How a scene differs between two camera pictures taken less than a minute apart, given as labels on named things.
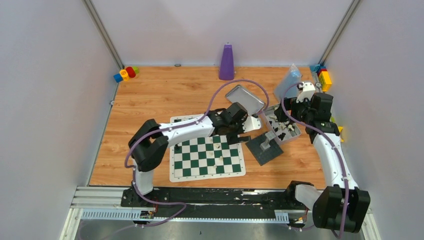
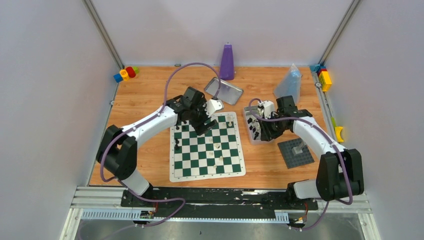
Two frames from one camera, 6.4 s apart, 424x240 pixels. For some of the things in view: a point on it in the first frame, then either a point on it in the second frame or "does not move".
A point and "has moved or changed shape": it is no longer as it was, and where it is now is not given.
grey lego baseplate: x=264 y=157 → x=291 y=160
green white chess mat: x=210 y=157 does not move
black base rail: x=222 y=203 does not move
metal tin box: x=280 y=131 has moved or changed shape
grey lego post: x=266 y=145 → x=297 y=150
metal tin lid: x=251 y=102 → x=228 y=93
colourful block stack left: x=125 y=75 does not move
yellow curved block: x=340 y=128 does not move
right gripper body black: x=301 y=110 → x=273 y=129
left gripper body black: x=234 y=133 → x=204 y=123
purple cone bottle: x=226 y=69 does not move
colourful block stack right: x=323 y=76 does not move
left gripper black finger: x=233 y=138 → x=202 y=128
